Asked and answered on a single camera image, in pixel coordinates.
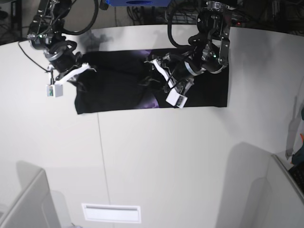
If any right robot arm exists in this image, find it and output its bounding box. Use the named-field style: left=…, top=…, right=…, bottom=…
left=27, top=0, right=99, bottom=82

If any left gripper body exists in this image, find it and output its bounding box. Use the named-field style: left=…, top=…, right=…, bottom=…
left=163, top=56, right=202, bottom=92

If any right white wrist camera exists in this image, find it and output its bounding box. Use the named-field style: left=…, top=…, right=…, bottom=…
left=46, top=63, right=96, bottom=98

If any white left partition panel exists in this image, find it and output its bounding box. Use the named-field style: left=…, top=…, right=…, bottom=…
left=0, top=169, right=61, bottom=228

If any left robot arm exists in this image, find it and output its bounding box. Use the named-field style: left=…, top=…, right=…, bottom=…
left=140, top=0, right=238, bottom=94

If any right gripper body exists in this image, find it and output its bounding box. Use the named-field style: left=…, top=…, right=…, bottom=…
left=44, top=47, right=82, bottom=80

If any blue box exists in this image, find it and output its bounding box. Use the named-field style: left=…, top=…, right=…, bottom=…
left=105, top=0, right=171, bottom=7

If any white right partition panel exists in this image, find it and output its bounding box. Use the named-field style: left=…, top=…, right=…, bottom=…
left=265, top=155, right=304, bottom=228

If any teal orange tool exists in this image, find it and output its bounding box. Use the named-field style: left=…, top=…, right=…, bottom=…
left=291, top=133, right=304, bottom=166

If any black T-shirt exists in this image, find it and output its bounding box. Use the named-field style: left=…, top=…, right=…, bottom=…
left=74, top=49, right=229, bottom=114

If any black keyboard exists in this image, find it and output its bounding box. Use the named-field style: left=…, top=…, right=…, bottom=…
left=289, top=163, right=304, bottom=192

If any white partition panel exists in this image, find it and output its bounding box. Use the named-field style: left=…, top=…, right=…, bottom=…
left=0, top=169, right=61, bottom=228
left=265, top=155, right=304, bottom=228

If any black power strip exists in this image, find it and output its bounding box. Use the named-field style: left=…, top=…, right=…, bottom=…
left=231, top=19, right=242, bottom=27

